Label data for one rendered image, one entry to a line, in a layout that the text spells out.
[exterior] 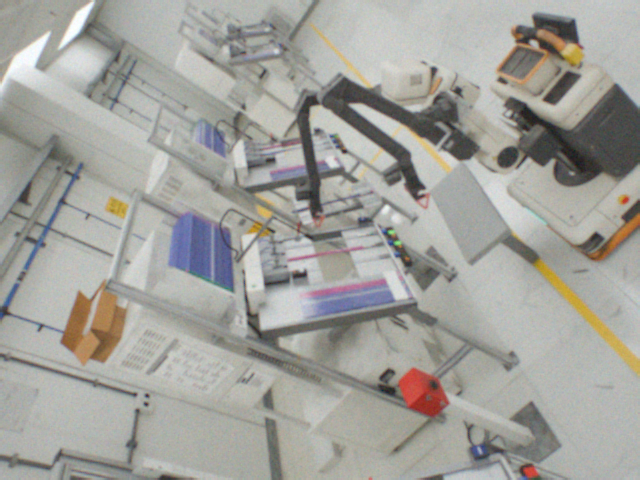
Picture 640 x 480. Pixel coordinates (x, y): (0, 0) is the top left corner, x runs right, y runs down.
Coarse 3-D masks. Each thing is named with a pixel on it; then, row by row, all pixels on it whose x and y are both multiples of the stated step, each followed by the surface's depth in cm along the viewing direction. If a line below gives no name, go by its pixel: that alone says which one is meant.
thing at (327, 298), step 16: (384, 272) 239; (304, 288) 233; (320, 288) 233; (336, 288) 232; (352, 288) 231; (368, 288) 230; (384, 288) 229; (400, 288) 228; (304, 304) 224; (320, 304) 223; (336, 304) 222; (352, 304) 222; (368, 304) 221
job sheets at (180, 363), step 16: (176, 352) 209; (192, 352) 211; (160, 368) 212; (176, 368) 213; (192, 368) 215; (208, 368) 217; (224, 368) 219; (192, 384) 221; (208, 384) 223; (256, 384) 229
